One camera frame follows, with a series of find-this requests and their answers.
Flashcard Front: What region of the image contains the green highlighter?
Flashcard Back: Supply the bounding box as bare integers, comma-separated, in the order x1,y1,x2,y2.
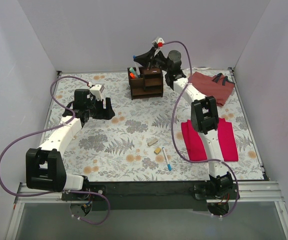
129,67,139,78

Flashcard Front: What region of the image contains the orange black highlighter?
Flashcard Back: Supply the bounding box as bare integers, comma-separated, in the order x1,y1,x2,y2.
129,73,137,79

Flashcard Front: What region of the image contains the teal capped white pen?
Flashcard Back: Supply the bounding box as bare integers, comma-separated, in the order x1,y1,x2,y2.
135,65,141,78

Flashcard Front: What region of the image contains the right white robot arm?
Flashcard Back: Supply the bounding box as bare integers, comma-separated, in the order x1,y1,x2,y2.
133,46,237,199

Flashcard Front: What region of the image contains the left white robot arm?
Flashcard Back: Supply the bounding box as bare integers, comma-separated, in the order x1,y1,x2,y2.
25,84,115,200

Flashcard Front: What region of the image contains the brown wooden desk organizer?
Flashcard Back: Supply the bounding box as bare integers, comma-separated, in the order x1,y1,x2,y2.
127,67,164,100

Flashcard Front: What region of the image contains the floral table mat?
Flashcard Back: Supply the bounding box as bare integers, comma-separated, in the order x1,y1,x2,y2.
32,69,266,183

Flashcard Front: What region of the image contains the beige eraser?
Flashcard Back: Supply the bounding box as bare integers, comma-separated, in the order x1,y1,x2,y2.
147,138,158,147

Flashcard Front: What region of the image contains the tan small eraser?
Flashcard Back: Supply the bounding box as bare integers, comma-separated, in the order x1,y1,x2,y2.
154,147,162,155

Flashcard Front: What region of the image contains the terracotta folded shirt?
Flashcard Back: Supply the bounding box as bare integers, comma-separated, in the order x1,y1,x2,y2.
189,72,235,107

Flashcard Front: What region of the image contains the blue tipped white pen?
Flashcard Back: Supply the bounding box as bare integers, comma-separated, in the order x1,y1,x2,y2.
161,147,172,171

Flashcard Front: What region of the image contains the crimson folded cloth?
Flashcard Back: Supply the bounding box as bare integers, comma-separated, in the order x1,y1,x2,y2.
181,118,239,162

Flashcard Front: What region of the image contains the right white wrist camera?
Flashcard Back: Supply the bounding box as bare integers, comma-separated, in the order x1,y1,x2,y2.
152,37,165,57

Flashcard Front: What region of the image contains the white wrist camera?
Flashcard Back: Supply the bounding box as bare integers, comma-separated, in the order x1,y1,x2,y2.
89,84,105,101
152,37,165,57

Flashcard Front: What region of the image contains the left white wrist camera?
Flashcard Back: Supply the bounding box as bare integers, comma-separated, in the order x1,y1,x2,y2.
89,84,105,101

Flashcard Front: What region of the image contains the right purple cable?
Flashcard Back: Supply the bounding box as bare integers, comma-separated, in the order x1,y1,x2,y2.
162,40,240,218

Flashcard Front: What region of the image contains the purple cable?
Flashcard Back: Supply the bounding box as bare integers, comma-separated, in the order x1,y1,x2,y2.
162,40,240,218
0,76,111,225

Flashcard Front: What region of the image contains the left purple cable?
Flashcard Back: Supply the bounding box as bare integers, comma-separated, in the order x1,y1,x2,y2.
0,76,111,225

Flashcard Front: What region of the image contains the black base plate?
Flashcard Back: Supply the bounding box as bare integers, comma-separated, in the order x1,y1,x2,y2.
61,181,240,212

